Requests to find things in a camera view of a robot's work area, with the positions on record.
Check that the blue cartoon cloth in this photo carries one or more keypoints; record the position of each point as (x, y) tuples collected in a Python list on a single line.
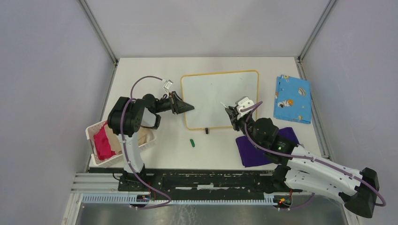
[(292, 100)]

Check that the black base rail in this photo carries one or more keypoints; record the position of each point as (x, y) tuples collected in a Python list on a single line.
[(185, 184)]

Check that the green marker cap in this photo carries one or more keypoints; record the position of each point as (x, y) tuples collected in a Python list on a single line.
[(192, 143)]

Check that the left aluminium frame post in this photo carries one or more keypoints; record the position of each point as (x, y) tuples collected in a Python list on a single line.
[(98, 30)]

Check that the yellow framed whiteboard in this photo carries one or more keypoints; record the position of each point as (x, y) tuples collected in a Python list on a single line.
[(206, 91)]

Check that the white slotted cable duct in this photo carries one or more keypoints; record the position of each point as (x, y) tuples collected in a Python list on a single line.
[(144, 199)]

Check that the aluminium frame post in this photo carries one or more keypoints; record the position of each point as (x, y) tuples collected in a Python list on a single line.
[(320, 23), (98, 30)]

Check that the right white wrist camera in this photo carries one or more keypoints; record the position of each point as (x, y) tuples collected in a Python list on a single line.
[(244, 105)]

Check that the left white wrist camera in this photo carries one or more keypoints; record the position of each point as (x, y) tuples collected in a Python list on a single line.
[(166, 85)]

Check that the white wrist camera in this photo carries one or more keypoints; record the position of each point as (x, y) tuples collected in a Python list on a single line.
[(166, 85), (244, 105)]

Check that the red cloth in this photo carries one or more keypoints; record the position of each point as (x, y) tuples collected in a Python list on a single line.
[(101, 141)]

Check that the right aluminium frame post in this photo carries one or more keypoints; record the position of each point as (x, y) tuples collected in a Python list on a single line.
[(320, 23)]

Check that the tan cloth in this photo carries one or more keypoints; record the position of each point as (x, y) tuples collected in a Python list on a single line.
[(146, 139)]

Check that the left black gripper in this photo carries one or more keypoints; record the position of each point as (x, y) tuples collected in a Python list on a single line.
[(179, 107)]

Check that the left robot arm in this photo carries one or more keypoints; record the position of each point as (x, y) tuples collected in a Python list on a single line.
[(129, 115)]

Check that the purple cloth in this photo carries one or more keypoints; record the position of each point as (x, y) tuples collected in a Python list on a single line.
[(251, 157)]

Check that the white plastic basket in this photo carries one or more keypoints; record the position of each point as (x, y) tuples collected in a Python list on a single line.
[(90, 132)]

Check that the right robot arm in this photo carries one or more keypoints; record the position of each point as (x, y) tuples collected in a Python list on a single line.
[(299, 169)]

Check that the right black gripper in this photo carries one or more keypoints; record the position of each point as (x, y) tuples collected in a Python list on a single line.
[(233, 114)]

